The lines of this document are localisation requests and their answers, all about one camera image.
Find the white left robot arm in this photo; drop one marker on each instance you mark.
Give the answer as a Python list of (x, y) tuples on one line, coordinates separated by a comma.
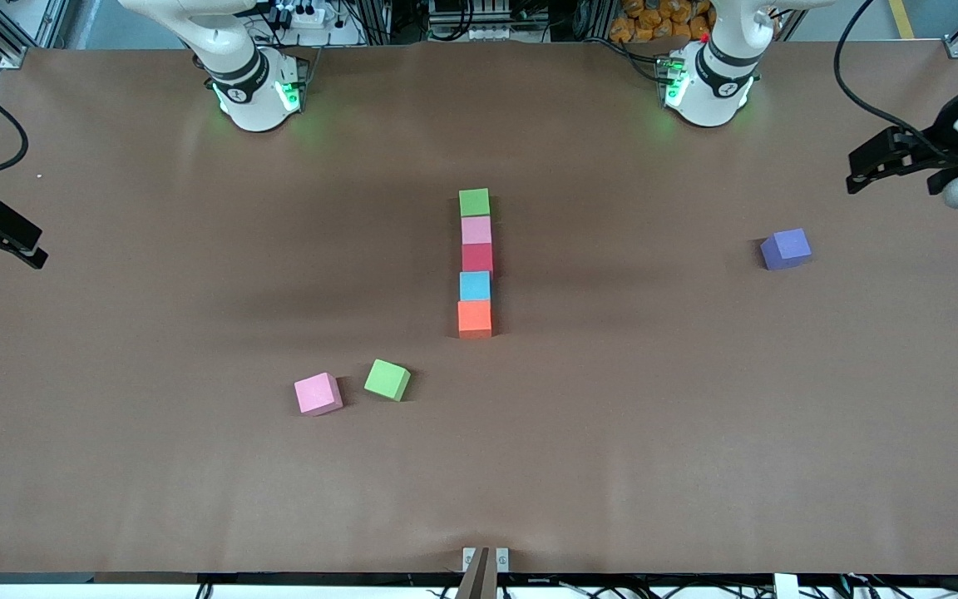
[(716, 75)]

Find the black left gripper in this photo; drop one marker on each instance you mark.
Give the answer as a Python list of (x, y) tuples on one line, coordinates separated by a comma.
[(941, 137)]

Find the pink foam cube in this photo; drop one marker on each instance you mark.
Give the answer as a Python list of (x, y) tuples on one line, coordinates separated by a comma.
[(476, 230), (318, 393)]

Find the green foam cube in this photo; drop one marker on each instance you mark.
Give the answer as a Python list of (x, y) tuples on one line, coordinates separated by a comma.
[(387, 379), (474, 202)]

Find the white power strip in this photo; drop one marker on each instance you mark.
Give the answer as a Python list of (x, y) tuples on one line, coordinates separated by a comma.
[(304, 15)]

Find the bag of orange items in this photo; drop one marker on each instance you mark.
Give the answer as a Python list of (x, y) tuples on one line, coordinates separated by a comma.
[(654, 21)]

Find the orange foam cube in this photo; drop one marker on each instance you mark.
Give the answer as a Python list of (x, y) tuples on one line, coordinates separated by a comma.
[(474, 318)]

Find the brown table cover sheet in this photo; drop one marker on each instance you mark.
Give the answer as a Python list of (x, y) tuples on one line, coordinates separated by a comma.
[(479, 466)]

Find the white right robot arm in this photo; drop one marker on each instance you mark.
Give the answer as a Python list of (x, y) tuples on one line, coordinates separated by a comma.
[(254, 91)]

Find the red foam cube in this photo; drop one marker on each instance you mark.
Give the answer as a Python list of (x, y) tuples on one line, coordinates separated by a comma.
[(477, 258)]

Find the metal table edge bracket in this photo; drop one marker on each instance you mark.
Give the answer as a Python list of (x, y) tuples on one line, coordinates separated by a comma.
[(502, 559)]

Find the white terminal block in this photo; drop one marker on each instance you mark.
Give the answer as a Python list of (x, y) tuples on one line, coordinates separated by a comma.
[(491, 33)]

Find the purple foam cube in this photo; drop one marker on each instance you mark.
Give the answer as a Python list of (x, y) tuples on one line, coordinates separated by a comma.
[(786, 248)]

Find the blue foam cube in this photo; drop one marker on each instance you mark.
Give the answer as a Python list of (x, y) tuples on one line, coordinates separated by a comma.
[(475, 285)]

